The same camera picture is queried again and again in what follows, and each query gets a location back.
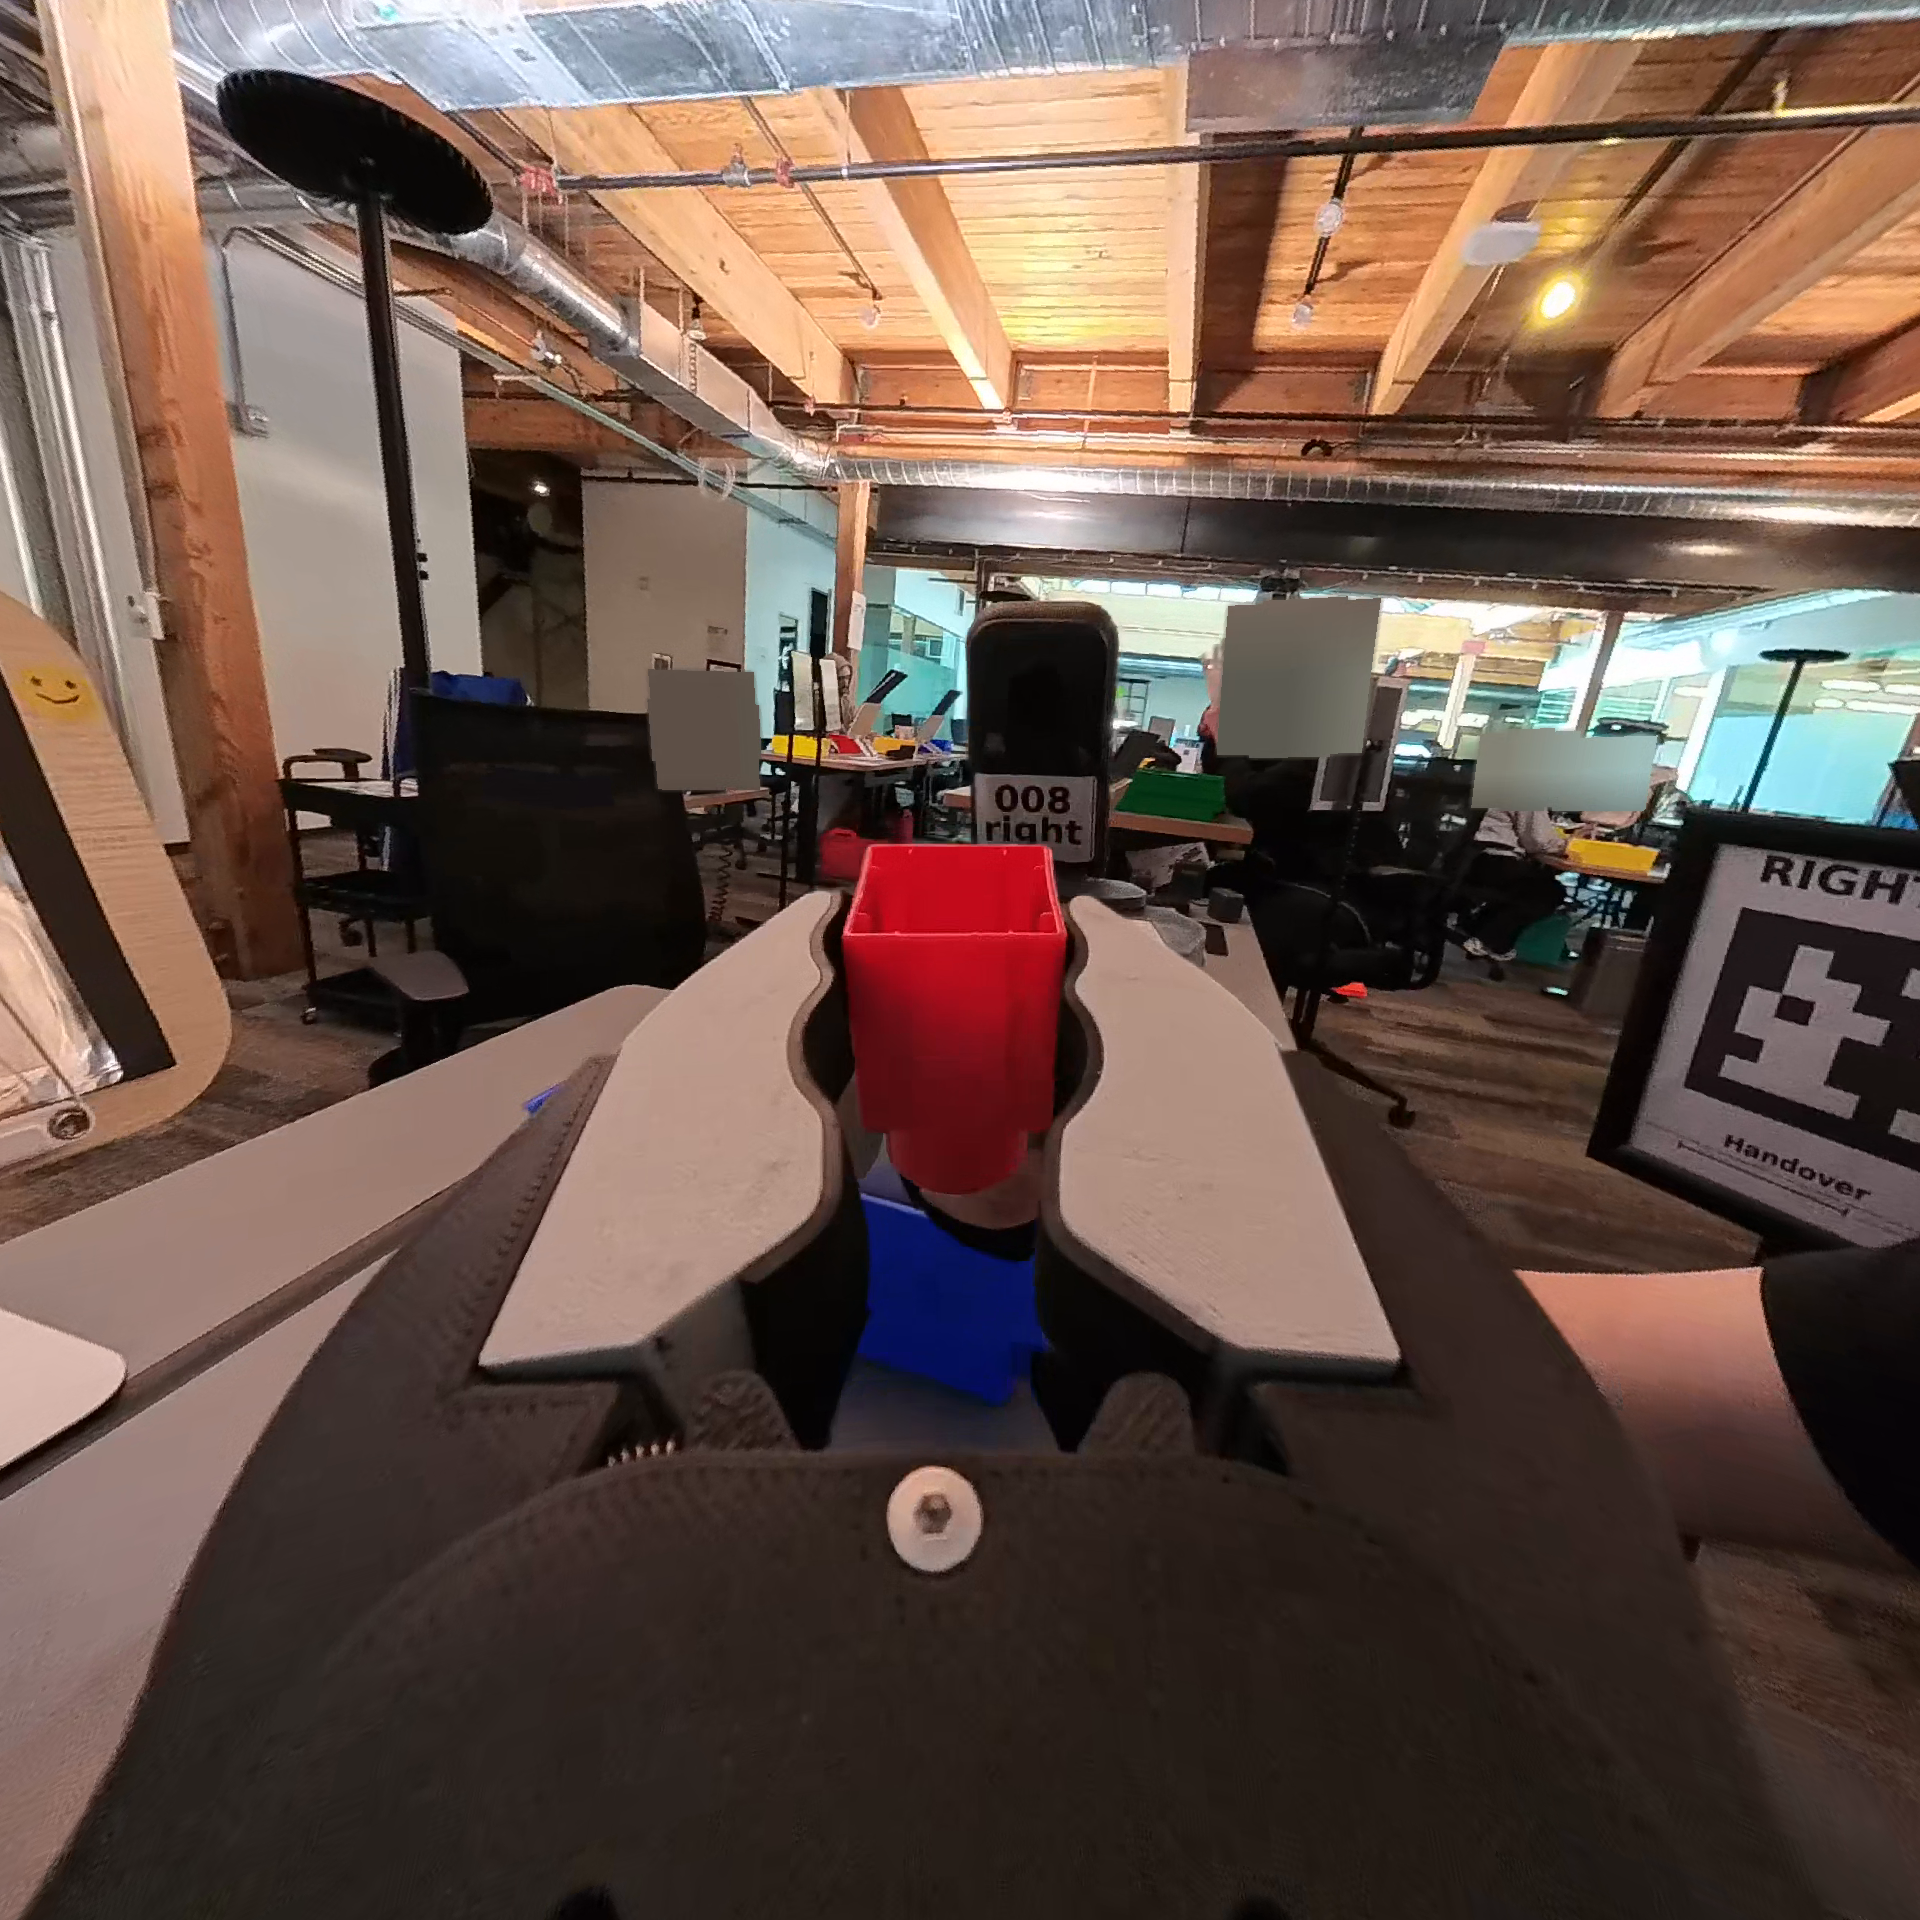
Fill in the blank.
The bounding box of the black red office chair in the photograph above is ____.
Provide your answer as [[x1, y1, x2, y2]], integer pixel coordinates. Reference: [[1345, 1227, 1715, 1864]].
[[1262, 869, 1420, 1131]]

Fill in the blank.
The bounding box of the green bin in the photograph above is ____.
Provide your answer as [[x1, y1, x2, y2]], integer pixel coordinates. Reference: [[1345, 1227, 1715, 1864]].
[[1117, 763, 1255, 824]]

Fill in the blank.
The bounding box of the person's right hand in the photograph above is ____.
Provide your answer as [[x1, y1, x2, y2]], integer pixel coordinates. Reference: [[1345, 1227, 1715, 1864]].
[[900, 1163, 1042, 1237]]

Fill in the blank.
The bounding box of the black mesh office chair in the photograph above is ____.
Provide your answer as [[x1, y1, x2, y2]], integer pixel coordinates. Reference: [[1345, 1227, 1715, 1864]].
[[365, 690, 709, 1083]]

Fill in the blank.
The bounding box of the framed marker sign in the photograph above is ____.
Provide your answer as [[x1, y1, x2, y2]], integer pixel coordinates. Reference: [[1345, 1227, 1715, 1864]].
[[1588, 806, 1920, 1252]]

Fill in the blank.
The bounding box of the blue plastic bin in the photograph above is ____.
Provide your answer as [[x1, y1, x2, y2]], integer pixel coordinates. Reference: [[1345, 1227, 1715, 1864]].
[[522, 1083, 1050, 1406]]

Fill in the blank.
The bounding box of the silver ventilation duct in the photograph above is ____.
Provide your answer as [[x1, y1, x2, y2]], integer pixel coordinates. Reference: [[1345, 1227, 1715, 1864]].
[[434, 209, 1920, 518]]

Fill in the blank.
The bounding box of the person's black shirt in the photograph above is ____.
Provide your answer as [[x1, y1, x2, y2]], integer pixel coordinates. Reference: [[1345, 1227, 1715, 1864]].
[[1764, 1237, 1920, 1570]]

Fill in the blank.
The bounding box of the black utility cart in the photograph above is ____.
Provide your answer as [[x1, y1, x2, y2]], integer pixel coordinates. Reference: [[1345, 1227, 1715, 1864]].
[[279, 745, 425, 1025]]

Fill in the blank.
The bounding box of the black floor lamp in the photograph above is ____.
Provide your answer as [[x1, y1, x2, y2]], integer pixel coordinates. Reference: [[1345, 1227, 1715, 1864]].
[[214, 67, 495, 694], [1742, 645, 1851, 820]]

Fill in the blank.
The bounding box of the framed instruction sign board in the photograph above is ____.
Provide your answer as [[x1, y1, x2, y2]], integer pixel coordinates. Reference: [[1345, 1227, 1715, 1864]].
[[0, 586, 234, 1176]]

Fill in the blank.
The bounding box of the white stand base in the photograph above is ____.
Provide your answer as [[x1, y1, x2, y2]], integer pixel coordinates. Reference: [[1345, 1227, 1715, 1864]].
[[0, 1304, 132, 1476]]

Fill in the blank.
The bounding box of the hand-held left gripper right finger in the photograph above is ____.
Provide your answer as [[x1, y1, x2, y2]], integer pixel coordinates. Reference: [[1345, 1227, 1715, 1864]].
[[1036, 892, 1408, 1448]]

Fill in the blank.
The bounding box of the red plastic block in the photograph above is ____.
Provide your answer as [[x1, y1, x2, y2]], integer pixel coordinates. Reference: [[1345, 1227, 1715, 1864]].
[[839, 843, 1070, 1195]]

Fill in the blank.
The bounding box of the person's right forearm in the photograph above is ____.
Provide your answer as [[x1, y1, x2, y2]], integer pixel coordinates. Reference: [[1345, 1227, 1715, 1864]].
[[1515, 1262, 1855, 1550]]

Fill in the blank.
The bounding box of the wooden post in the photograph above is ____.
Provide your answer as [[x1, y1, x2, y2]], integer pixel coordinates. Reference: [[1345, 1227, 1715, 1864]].
[[33, 0, 306, 978], [833, 480, 876, 661]]

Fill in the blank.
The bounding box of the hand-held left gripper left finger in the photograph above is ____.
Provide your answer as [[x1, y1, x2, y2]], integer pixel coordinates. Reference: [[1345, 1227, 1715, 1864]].
[[476, 887, 876, 1448]]

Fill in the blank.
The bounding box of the black ceiling pipe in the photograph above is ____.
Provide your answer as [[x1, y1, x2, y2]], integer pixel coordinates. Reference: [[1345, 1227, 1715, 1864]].
[[552, 111, 1920, 192]]

